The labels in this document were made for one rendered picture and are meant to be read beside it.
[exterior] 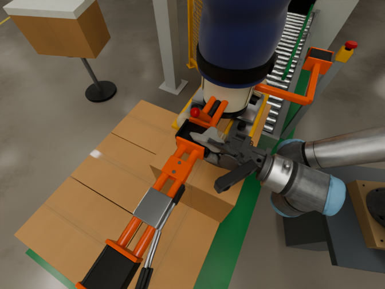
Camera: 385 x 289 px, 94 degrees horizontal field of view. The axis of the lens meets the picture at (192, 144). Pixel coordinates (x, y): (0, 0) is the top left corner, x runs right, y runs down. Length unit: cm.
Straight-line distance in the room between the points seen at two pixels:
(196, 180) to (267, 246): 113
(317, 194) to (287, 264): 136
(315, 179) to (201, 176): 44
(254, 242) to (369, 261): 80
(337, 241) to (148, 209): 90
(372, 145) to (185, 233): 90
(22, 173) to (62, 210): 116
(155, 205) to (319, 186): 36
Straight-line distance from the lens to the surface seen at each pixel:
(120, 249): 42
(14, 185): 245
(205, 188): 76
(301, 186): 48
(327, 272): 195
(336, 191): 50
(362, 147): 59
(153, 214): 42
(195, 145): 46
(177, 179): 44
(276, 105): 172
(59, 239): 134
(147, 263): 41
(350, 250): 115
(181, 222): 114
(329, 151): 60
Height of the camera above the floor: 166
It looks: 58 degrees down
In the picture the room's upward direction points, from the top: straight up
